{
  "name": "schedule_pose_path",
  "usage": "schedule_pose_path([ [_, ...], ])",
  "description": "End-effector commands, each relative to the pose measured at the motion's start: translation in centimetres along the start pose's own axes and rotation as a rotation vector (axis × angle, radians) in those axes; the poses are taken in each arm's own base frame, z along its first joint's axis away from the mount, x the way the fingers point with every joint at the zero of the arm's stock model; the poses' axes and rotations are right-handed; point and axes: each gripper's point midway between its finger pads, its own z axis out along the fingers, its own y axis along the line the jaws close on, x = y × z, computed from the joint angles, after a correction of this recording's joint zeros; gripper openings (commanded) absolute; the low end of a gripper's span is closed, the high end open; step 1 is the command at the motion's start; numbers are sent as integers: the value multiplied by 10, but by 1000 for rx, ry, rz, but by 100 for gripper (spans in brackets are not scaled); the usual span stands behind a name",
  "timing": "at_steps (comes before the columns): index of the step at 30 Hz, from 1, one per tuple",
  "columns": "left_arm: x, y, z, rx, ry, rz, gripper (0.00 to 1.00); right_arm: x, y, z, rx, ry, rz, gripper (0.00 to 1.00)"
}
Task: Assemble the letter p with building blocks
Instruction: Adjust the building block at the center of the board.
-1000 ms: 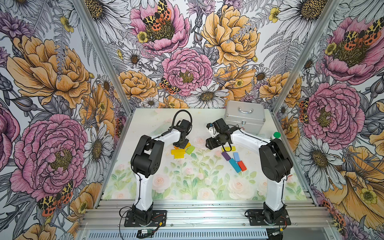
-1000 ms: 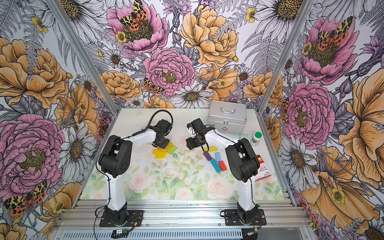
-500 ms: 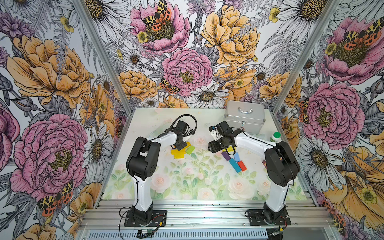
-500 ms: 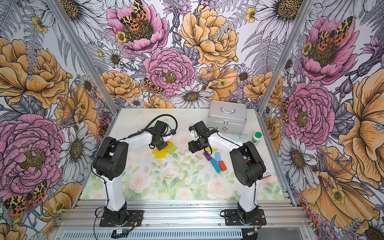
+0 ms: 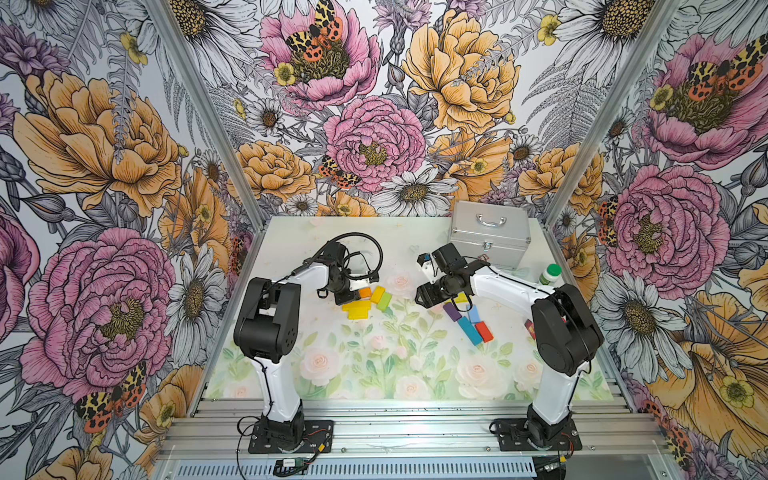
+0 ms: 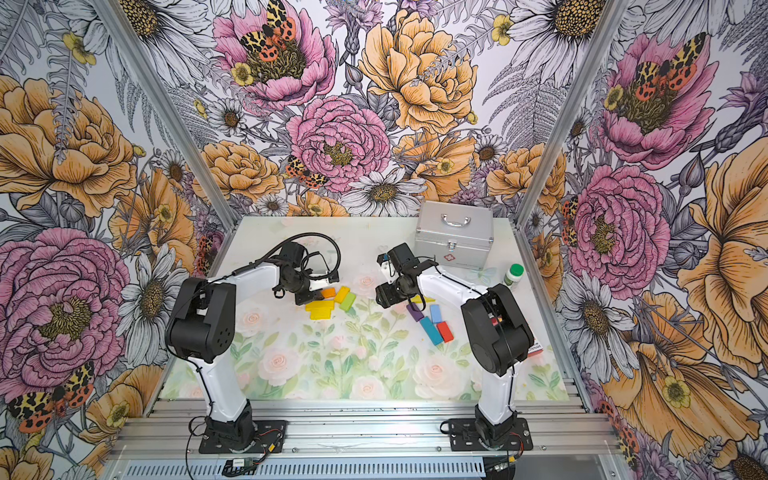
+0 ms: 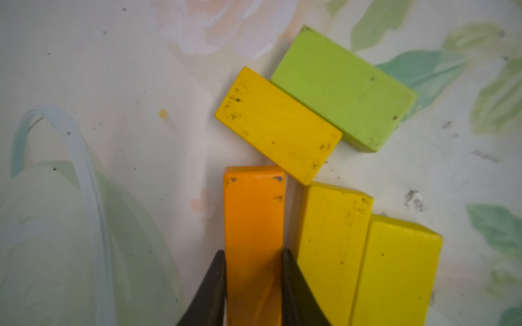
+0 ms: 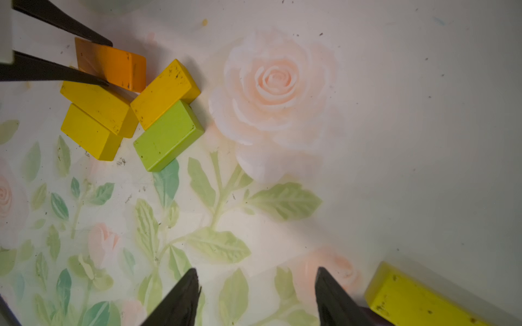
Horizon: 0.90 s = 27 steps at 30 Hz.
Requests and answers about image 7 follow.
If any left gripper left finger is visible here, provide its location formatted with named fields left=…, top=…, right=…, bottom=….
left=177, top=250, right=226, bottom=326

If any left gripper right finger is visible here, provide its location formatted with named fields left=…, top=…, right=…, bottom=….
left=281, top=248, right=331, bottom=326

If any yellow long block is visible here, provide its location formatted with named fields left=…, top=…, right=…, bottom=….
left=295, top=182, right=373, bottom=325
left=349, top=215, right=443, bottom=325

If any orange block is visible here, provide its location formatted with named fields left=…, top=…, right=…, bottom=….
left=224, top=167, right=285, bottom=325

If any yellow small block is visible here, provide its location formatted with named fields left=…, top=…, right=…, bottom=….
left=215, top=67, right=342, bottom=186

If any lime green block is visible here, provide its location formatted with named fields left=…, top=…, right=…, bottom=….
left=271, top=26, right=417, bottom=153

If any clear glass bowl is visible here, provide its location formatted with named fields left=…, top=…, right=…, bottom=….
left=1, top=108, right=185, bottom=325

